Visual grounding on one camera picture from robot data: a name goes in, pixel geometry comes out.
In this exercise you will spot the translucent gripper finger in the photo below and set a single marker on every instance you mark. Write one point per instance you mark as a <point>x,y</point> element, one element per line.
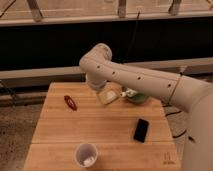
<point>104,96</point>

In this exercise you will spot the red chili pepper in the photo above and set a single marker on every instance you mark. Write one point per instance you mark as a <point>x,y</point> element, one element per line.
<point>69,101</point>

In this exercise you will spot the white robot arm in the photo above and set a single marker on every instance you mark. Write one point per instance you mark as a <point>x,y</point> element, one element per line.
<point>191,95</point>

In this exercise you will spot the white sponge block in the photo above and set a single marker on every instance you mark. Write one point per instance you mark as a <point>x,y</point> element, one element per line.
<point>114,96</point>

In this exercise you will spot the white tube in bowl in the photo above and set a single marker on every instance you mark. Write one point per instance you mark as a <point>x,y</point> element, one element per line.
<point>128,93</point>

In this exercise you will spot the green bowl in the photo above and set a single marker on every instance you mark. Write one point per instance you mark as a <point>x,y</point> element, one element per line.
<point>138,98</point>

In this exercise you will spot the black smartphone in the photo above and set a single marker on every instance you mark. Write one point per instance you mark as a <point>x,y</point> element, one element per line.
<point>141,130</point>

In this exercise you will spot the white paper cup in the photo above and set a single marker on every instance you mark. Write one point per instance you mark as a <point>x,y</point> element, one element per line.
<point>85,155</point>

